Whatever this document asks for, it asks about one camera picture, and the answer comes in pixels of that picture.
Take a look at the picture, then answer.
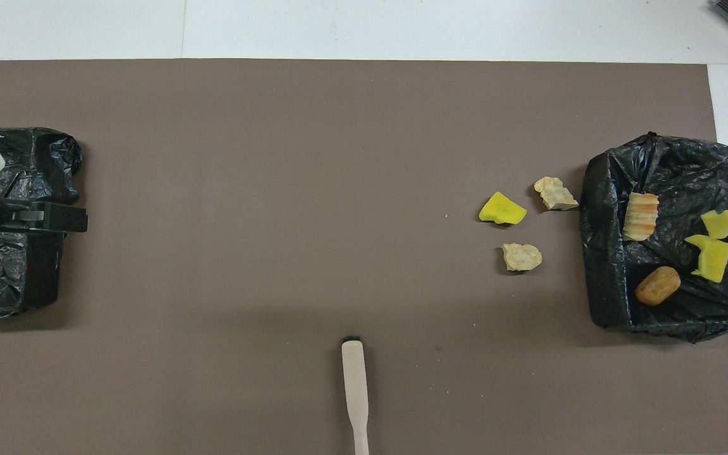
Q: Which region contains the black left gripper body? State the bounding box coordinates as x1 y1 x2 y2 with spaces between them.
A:
0 202 37 233

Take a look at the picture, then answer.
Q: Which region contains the yellow notched sponge piece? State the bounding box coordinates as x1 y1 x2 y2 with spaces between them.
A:
684 234 728 284

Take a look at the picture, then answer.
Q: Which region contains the black bag lined bin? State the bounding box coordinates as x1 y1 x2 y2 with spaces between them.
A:
580 131 728 344
0 128 82 320

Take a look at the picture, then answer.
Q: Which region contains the yellow sponge scrap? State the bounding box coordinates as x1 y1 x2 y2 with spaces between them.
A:
479 191 528 226

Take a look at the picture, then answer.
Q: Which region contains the tan cracker piece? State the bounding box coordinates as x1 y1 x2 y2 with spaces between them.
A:
533 176 579 211

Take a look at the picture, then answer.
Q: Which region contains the beige hand brush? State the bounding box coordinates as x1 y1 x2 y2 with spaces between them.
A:
341 335 370 455

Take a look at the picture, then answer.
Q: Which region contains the brown table mat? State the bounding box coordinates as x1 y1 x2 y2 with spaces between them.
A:
0 59 728 455

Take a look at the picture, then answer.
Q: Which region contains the green and yellow sponge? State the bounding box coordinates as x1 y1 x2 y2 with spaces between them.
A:
700 210 728 240

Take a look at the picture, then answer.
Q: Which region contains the orange brown bread roll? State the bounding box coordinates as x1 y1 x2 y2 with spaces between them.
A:
634 266 682 307

